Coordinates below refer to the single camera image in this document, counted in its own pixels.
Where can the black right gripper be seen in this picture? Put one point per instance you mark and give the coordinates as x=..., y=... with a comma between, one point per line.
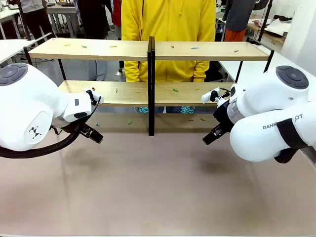
x=223, y=114

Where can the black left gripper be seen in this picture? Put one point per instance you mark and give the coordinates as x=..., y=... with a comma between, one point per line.
x=83, y=128

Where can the teal chenille duster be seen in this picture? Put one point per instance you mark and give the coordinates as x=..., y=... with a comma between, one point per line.
x=187, y=109
x=141, y=110

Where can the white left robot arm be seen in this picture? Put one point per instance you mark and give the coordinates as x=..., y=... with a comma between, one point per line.
x=24, y=111

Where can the person's right forearm yellow sleeve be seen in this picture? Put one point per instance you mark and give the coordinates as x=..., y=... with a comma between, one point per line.
x=132, y=71

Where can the person's left forearm yellow sleeve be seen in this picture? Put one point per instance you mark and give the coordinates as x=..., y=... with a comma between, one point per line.
x=201, y=71

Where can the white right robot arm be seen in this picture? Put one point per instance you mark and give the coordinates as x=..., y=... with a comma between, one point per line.
x=259, y=138

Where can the white side table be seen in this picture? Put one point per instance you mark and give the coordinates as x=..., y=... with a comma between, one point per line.
x=14, y=48
x=247, y=66

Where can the person in black coat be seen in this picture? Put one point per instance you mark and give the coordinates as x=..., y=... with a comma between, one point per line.
x=95, y=17

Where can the person grey sweater orange trousers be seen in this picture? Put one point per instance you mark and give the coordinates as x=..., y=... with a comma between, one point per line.
x=238, y=17

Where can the person in yellow hoodie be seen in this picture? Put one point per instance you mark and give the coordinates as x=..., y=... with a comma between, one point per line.
x=168, y=24

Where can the person in red top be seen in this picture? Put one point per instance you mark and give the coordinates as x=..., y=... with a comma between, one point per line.
x=117, y=14

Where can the white paper sheet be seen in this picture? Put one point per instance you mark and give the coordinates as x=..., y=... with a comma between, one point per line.
x=279, y=27

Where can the white lab bench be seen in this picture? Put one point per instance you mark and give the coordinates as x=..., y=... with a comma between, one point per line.
x=8, y=18
x=64, y=14

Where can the black stand pole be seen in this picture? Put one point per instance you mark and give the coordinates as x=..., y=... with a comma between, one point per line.
x=265, y=19

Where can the person in dark trousers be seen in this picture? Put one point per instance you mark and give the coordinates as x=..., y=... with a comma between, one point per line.
x=37, y=17

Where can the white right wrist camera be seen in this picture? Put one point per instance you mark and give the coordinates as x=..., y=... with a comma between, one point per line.
x=208, y=96

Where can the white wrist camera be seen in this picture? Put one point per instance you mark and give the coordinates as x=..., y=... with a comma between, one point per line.
x=96, y=96
x=208, y=96

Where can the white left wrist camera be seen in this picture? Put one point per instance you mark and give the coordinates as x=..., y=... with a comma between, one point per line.
x=96, y=96

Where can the wooden shelf unit black frame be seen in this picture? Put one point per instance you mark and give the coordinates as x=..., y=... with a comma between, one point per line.
x=89, y=50
x=209, y=51

